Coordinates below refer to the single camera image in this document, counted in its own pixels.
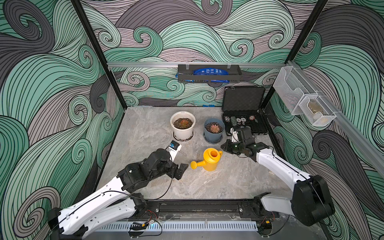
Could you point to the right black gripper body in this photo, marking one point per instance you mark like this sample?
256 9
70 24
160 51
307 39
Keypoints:
239 147

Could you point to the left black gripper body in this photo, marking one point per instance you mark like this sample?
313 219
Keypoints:
167 168

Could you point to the yellow watering can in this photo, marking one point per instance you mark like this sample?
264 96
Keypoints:
211 158

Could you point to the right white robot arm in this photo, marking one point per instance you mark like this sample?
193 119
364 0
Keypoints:
310 202

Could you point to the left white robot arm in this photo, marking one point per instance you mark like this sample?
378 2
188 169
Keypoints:
116 200

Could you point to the pink succulent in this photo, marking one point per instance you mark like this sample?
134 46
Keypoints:
214 128

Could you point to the red-green succulent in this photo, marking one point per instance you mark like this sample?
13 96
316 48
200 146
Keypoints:
183 123

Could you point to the blue-grey pot saucer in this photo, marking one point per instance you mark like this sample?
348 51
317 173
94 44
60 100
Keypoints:
214 142

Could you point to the blue-grey flower pot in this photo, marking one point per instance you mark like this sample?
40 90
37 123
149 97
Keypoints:
213 137

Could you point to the white pot saucer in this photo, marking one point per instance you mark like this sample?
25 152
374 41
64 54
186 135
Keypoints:
183 135

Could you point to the black tool case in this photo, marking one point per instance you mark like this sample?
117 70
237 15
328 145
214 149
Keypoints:
242 107

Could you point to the white flower pot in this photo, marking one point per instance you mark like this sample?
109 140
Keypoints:
183 114

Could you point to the blue object in basket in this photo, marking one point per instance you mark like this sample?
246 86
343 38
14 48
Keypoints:
210 72

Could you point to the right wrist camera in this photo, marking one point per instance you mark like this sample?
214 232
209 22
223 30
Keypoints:
237 134

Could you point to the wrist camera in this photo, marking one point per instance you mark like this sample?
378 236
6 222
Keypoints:
173 149
237 134

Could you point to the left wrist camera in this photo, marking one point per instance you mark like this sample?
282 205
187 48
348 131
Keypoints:
173 149

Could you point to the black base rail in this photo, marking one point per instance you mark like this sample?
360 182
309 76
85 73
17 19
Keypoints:
243 208

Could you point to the white slotted cable duct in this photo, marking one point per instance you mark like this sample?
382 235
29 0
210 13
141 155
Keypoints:
186 226

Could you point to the black wall shelf basket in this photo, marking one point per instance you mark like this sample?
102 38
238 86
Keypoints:
185 74

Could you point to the clear wall bin large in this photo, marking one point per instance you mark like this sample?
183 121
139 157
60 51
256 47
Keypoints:
289 88

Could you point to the clear wall bin small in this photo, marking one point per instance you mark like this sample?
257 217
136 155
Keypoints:
316 110

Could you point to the aluminium wall rail right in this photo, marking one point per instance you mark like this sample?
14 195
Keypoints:
364 147

